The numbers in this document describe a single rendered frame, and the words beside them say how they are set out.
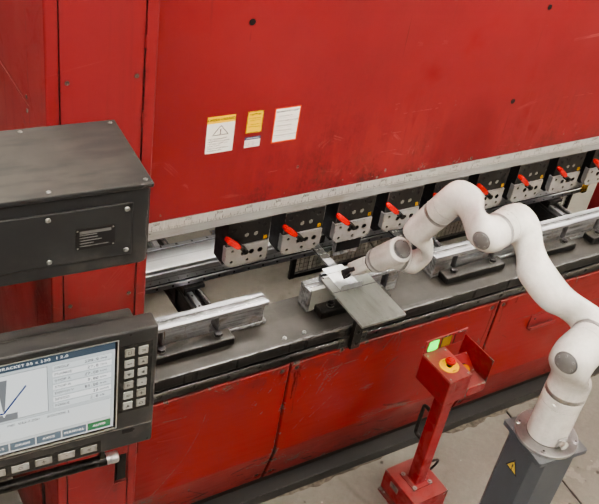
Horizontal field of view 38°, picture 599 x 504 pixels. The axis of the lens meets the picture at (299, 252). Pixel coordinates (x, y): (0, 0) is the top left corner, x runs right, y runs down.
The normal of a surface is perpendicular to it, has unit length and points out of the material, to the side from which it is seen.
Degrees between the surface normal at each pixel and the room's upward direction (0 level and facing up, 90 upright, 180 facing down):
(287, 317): 0
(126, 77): 90
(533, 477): 90
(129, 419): 90
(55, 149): 1
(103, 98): 90
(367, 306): 0
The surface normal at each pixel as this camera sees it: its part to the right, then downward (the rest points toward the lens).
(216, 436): 0.50, 0.57
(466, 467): 0.15, -0.80
